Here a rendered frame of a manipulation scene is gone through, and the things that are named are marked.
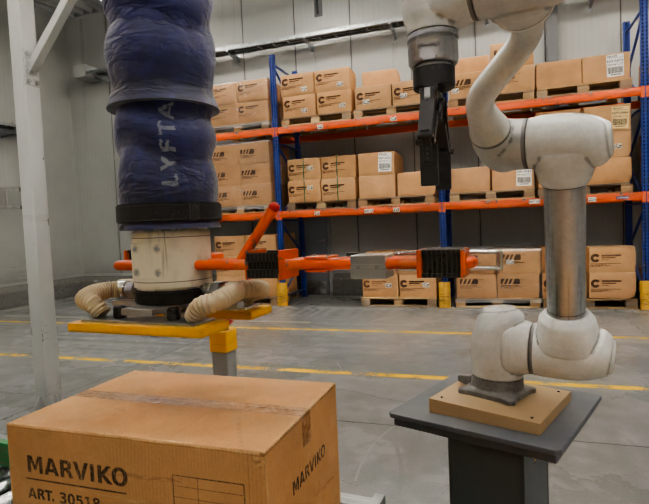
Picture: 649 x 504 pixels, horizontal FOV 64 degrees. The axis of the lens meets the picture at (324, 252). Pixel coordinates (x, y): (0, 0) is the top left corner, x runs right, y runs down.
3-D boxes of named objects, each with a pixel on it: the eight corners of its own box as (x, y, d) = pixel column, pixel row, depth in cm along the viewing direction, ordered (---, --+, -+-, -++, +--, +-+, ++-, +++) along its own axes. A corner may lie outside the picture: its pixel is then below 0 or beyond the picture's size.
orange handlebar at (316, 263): (73, 274, 123) (72, 259, 123) (158, 263, 151) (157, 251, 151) (476, 273, 89) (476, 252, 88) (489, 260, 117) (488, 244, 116)
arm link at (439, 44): (401, 32, 90) (402, 66, 90) (454, 22, 86) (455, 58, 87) (413, 48, 98) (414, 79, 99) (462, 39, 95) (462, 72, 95)
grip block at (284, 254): (243, 280, 104) (241, 251, 103) (265, 275, 113) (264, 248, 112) (280, 280, 101) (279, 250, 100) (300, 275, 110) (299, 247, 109)
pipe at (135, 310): (73, 313, 111) (71, 287, 111) (152, 296, 134) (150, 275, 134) (206, 318, 98) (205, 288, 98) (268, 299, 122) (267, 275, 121)
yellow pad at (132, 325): (66, 332, 109) (65, 308, 109) (102, 323, 119) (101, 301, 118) (201, 339, 97) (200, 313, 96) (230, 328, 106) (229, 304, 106)
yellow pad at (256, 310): (130, 316, 127) (129, 295, 127) (158, 309, 136) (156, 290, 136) (251, 320, 114) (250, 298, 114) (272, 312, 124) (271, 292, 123)
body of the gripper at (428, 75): (417, 77, 98) (419, 126, 98) (407, 65, 90) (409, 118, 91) (458, 71, 95) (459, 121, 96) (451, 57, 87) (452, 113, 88)
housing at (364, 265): (349, 279, 97) (348, 255, 97) (360, 275, 103) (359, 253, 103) (386, 279, 94) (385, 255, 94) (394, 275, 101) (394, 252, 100)
